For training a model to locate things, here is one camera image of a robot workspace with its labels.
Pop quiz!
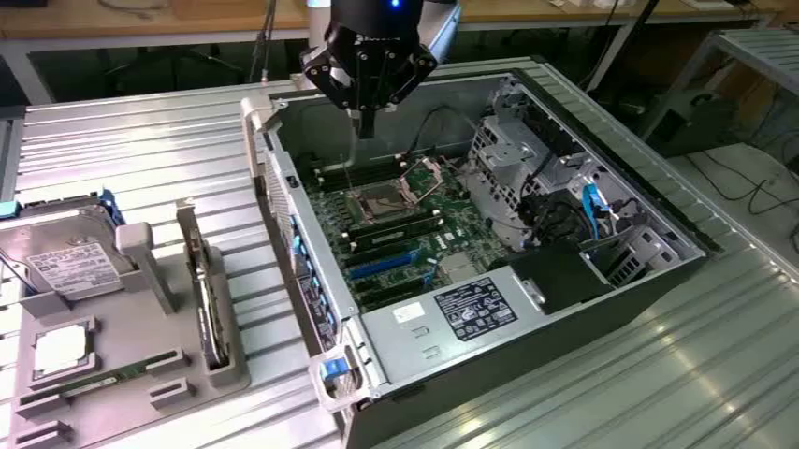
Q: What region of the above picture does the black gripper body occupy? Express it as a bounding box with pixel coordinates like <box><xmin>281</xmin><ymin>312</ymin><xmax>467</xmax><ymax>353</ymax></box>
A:
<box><xmin>327</xmin><ymin>0</ymin><xmax>427</xmax><ymax>112</ymax></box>

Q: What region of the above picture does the graphics card with metal bracket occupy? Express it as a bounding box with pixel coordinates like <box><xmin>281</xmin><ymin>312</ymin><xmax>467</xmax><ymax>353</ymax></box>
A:
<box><xmin>173</xmin><ymin>197</ymin><xmax>233</xmax><ymax>371</ymax></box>

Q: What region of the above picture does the open black PC case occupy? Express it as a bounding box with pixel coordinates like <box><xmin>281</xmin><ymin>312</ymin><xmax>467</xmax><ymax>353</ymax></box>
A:
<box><xmin>248</xmin><ymin>55</ymin><xmax>726</xmax><ymax>449</ymax></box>

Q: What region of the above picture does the grey corner fixture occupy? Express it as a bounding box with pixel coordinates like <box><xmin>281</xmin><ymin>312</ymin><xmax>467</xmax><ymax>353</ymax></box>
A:
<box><xmin>307</xmin><ymin>345</ymin><xmax>371</xmax><ymax>413</ymax></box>
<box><xmin>240</xmin><ymin>95</ymin><xmax>289</xmax><ymax>141</ymax></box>

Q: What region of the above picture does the metal socket cover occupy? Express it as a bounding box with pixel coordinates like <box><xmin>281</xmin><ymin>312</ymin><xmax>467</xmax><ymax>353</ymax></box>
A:
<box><xmin>396</xmin><ymin>156</ymin><xmax>450</xmax><ymax>203</ymax></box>

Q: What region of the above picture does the thin locking lever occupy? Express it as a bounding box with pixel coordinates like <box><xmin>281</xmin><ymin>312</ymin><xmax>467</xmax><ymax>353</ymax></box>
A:
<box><xmin>340</xmin><ymin>152</ymin><xmax>359</xmax><ymax>194</ymax></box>

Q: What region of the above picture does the metal disk bay cage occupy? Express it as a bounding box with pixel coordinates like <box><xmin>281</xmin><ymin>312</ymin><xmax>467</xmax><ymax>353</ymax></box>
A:
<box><xmin>466</xmin><ymin>77</ymin><xmax>708</xmax><ymax>287</ymax></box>

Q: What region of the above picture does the CPU socket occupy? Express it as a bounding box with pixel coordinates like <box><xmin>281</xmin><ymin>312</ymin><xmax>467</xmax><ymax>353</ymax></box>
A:
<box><xmin>350</xmin><ymin>182</ymin><xmax>411</xmax><ymax>225</ymax></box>

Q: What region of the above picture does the wooden desk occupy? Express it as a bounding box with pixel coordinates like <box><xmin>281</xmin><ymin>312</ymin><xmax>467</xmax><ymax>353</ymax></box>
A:
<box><xmin>0</xmin><ymin>0</ymin><xmax>786</xmax><ymax>41</ymax></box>

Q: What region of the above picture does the green motherboard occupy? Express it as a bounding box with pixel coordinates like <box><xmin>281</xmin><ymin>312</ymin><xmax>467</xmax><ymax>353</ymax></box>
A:
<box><xmin>300</xmin><ymin>149</ymin><xmax>523</xmax><ymax>313</ymax></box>

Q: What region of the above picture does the green RAM stick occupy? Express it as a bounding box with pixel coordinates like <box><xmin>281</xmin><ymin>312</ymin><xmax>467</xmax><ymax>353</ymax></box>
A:
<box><xmin>354</xmin><ymin>227</ymin><xmax>438</xmax><ymax>250</ymax></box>
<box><xmin>17</xmin><ymin>351</ymin><xmax>177</xmax><ymax>407</ymax></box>

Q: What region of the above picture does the blue expansion slot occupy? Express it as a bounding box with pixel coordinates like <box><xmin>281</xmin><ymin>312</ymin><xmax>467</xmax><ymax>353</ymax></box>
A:
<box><xmin>346</xmin><ymin>252</ymin><xmax>419</xmax><ymax>282</ymax></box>

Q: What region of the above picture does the silver chipset heatsink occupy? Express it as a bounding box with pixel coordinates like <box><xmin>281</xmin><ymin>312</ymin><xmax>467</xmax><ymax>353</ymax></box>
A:
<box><xmin>440</xmin><ymin>255</ymin><xmax>486</xmax><ymax>283</ymax></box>

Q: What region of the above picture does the black box device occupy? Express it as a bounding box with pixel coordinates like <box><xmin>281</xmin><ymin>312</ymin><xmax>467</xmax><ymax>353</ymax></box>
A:
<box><xmin>642</xmin><ymin>92</ymin><xmax>744</xmax><ymax>159</ymax></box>

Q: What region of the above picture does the black plastic shroud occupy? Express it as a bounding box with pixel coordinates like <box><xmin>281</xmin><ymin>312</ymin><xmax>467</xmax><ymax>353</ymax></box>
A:
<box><xmin>488</xmin><ymin>239</ymin><xmax>618</xmax><ymax>315</ymax></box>

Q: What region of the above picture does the metal slat table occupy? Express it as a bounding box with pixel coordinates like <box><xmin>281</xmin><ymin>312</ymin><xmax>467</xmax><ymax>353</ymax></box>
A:
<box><xmin>679</xmin><ymin>27</ymin><xmax>799</xmax><ymax>141</ymax></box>

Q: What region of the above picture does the silver hard disk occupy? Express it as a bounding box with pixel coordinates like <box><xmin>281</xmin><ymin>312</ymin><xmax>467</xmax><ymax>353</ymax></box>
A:
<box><xmin>0</xmin><ymin>205</ymin><xmax>137</xmax><ymax>301</ymax></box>

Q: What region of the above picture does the grey power supply unit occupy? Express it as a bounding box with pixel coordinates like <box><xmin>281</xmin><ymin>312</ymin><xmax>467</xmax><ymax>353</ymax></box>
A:
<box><xmin>359</xmin><ymin>272</ymin><xmax>548</xmax><ymax>392</ymax></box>

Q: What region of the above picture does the grey parts rack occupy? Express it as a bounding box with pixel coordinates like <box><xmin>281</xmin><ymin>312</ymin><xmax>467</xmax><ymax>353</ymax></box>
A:
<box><xmin>0</xmin><ymin>223</ymin><xmax>253</xmax><ymax>449</ymax></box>

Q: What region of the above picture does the silver CPU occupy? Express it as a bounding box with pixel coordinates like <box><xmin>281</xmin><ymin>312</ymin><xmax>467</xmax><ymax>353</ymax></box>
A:
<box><xmin>31</xmin><ymin>326</ymin><xmax>89</xmax><ymax>376</ymax></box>

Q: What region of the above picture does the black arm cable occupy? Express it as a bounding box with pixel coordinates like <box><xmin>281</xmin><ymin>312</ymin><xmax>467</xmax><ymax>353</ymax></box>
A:
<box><xmin>248</xmin><ymin>0</ymin><xmax>280</xmax><ymax>88</ymax></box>

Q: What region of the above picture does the black internal cable bundle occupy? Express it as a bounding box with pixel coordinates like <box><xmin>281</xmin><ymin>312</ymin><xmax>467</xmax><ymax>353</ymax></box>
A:
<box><xmin>516</xmin><ymin>193</ymin><xmax>590</xmax><ymax>250</ymax></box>

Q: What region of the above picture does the blue data wire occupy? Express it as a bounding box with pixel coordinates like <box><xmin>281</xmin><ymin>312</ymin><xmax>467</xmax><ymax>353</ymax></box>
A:
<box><xmin>579</xmin><ymin>183</ymin><xmax>612</xmax><ymax>243</ymax></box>

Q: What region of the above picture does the black floor cable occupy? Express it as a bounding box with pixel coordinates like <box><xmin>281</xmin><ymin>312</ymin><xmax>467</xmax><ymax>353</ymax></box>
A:
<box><xmin>684</xmin><ymin>152</ymin><xmax>799</xmax><ymax>217</ymax></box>

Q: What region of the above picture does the black disk wire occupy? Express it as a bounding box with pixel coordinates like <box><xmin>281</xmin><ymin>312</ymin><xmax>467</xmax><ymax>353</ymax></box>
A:
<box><xmin>0</xmin><ymin>250</ymin><xmax>36</xmax><ymax>298</ymax></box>

